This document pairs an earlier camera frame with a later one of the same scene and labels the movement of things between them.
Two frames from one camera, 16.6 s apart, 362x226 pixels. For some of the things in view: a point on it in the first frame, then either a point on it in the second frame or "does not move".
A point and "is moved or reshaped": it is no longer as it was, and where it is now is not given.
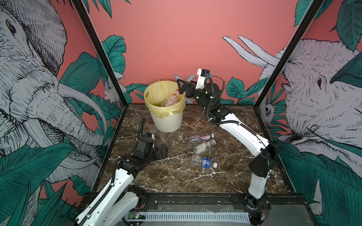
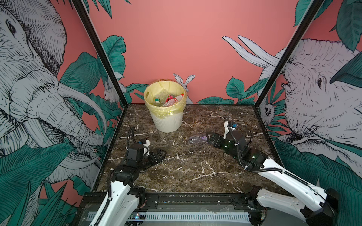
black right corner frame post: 309,15 does not move
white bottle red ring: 173,99 is moved or reshaped
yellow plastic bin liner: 157,92 does not move
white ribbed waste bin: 164,125 does not move
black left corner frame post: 93,35 does not move
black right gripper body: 201,96 → 224,145
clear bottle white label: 201,148 → 160,99
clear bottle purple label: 202,137 does not move
